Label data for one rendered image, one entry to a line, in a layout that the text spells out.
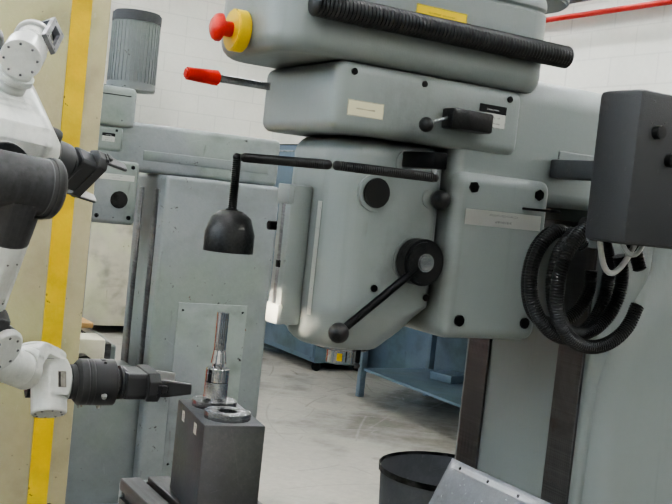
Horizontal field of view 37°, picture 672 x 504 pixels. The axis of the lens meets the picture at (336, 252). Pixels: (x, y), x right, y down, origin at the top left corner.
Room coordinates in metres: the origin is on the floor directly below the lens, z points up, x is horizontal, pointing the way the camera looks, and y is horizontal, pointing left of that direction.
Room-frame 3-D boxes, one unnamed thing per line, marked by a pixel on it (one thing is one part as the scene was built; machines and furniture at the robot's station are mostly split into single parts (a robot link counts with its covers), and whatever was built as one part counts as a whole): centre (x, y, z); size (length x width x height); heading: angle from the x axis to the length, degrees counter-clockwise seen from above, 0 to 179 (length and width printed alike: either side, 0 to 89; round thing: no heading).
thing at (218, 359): (2.01, 0.21, 1.23); 0.03 x 0.03 x 0.11
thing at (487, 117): (1.49, -0.15, 1.66); 0.12 x 0.04 x 0.04; 120
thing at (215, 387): (2.01, 0.21, 1.14); 0.05 x 0.05 x 0.06
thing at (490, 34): (1.46, -0.13, 1.79); 0.45 x 0.04 x 0.04; 120
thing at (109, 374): (1.92, 0.38, 1.14); 0.13 x 0.12 x 0.10; 27
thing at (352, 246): (1.57, -0.03, 1.47); 0.21 x 0.19 x 0.32; 30
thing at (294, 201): (1.52, 0.07, 1.45); 0.04 x 0.04 x 0.21; 30
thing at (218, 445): (1.96, 0.19, 1.01); 0.22 x 0.12 x 0.20; 22
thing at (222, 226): (1.45, 0.15, 1.47); 0.07 x 0.07 x 0.06
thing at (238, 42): (1.46, 0.17, 1.76); 0.06 x 0.02 x 0.06; 30
